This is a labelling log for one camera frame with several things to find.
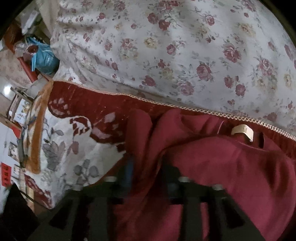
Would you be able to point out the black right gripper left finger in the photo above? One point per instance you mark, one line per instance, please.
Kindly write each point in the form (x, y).
(118, 187)

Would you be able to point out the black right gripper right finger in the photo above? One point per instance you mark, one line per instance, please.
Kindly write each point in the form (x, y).
(176, 184)

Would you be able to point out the dark red garment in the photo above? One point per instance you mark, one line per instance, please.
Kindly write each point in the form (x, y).
(259, 176)

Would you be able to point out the red and white plush blanket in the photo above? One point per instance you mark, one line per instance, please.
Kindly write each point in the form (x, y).
(74, 135)

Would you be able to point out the white floral quilt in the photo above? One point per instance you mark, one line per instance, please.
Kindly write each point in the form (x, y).
(233, 57)

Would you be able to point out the blue plastic bag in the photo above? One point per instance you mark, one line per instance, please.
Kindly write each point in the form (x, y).
(43, 59)

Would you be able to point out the red bedside cabinet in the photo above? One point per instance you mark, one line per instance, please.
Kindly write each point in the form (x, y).
(12, 35)

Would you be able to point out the beige curtain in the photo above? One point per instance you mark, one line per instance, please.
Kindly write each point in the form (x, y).
(49, 10)

